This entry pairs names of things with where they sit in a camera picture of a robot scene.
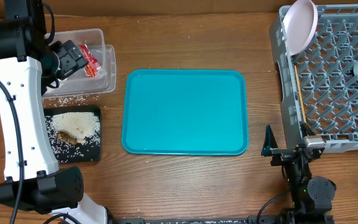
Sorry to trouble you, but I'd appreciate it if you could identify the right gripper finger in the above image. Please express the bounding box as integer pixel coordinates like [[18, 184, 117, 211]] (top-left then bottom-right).
[[301, 122, 316, 137], [261, 125, 278, 156]]

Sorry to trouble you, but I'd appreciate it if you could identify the red snack wrapper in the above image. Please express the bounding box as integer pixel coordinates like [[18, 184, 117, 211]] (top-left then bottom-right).
[[80, 44, 103, 78]]

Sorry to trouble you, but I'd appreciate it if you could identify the wooden chopstick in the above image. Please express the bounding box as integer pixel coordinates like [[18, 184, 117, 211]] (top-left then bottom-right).
[[294, 65, 307, 124]]

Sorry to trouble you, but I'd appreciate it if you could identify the pile of white rice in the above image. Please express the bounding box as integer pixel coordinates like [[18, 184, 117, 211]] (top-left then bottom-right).
[[50, 112, 101, 139]]

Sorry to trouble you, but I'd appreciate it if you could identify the large white plate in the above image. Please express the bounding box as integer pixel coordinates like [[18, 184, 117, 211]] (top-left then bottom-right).
[[283, 0, 318, 56]]

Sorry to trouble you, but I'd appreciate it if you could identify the brown food scrap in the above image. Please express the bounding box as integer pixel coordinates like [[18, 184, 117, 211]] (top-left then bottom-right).
[[57, 131, 86, 145]]

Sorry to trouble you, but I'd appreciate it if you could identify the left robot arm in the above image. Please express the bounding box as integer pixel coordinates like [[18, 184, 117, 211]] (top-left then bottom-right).
[[0, 0, 115, 224]]

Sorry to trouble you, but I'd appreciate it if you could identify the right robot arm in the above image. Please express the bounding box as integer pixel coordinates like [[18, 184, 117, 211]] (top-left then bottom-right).
[[256, 123, 336, 224]]

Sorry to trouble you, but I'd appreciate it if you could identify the clear plastic bin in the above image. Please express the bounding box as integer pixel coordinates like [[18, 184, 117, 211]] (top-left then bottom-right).
[[44, 29, 106, 98]]

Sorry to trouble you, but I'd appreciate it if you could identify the grey dish rack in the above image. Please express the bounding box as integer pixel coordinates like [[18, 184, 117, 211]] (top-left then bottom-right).
[[270, 4, 358, 153]]

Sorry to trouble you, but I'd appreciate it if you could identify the black rectangular tray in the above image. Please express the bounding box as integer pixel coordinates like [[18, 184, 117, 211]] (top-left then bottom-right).
[[44, 105, 101, 164]]

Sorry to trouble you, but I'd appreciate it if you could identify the teal serving tray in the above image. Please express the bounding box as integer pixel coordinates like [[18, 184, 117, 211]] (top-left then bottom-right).
[[121, 69, 250, 156]]

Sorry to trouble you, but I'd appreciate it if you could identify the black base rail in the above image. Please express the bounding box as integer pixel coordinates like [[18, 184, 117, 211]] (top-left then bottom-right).
[[116, 215, 294, 224]]

